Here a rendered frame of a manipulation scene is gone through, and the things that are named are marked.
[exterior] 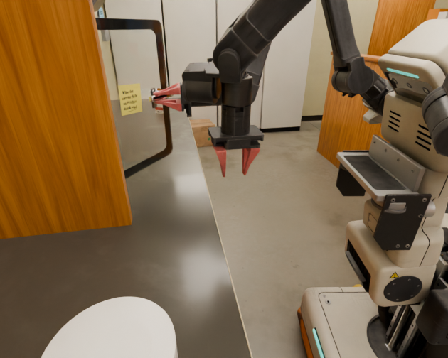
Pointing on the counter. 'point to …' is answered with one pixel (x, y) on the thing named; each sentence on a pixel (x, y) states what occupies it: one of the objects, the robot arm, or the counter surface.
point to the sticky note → (130, 99)
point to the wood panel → (48, 122)
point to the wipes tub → (116, 332)
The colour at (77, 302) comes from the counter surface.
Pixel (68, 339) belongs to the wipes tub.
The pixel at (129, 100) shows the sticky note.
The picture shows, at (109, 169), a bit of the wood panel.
